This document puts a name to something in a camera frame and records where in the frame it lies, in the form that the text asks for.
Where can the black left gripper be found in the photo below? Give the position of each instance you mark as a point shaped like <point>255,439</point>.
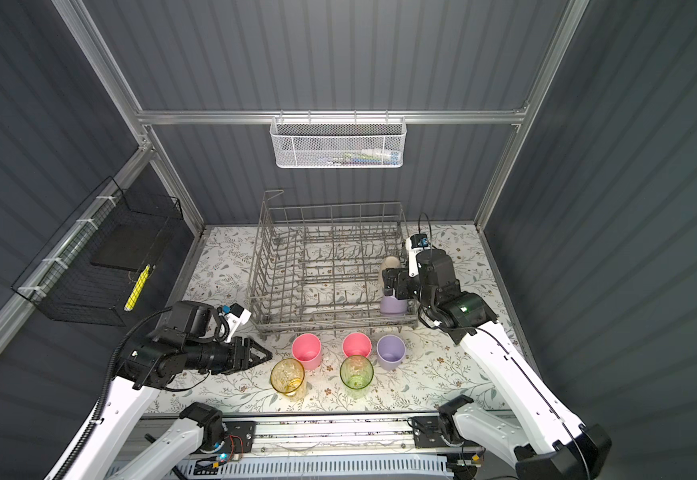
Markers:
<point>246,361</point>

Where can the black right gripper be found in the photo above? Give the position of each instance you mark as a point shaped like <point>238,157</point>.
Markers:
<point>402,276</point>

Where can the beige cup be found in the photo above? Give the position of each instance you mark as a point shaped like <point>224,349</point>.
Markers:
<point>390,262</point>

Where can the lilac cup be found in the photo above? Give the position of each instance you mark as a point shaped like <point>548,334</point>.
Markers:
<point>392,306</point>
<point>391,351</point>

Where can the yellow transparent cup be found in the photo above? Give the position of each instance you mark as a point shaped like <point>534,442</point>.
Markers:
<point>288,377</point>

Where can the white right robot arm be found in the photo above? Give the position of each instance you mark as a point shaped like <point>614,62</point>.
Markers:
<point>549,440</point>

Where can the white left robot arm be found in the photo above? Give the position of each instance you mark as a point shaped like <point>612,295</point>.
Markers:
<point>186,336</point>

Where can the pink cup left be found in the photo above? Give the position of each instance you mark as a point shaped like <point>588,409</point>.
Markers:
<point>307,349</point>

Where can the pink cup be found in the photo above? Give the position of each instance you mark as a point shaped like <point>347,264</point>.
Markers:
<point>357,344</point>
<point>307,349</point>

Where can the pink cup right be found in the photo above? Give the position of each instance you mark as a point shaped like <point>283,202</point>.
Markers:
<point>357,344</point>

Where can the green transparent cup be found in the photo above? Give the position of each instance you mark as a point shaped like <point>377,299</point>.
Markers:
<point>357,373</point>

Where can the tubes in white basket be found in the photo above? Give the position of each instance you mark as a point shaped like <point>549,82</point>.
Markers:
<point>366,157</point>

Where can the yellow brush in basket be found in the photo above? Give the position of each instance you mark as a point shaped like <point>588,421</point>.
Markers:
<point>137,289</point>

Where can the white vented cover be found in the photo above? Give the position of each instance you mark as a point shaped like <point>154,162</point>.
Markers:
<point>395,466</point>

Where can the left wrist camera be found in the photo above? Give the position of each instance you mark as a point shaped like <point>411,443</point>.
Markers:
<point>230,318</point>

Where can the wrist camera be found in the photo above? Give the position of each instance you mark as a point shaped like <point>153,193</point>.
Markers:
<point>416,244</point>
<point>230,318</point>

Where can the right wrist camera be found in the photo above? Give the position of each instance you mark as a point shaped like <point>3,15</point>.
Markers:
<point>416,244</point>

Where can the grey wire dish rack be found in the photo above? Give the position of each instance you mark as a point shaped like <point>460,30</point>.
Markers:
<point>318,267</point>

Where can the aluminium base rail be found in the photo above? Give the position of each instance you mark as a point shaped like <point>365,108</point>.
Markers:
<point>312,434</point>

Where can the white mesh wall basket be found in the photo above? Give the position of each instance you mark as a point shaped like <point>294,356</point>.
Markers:
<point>300,143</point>

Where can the black wire wall basket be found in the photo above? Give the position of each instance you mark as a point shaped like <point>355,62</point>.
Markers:
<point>87,275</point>

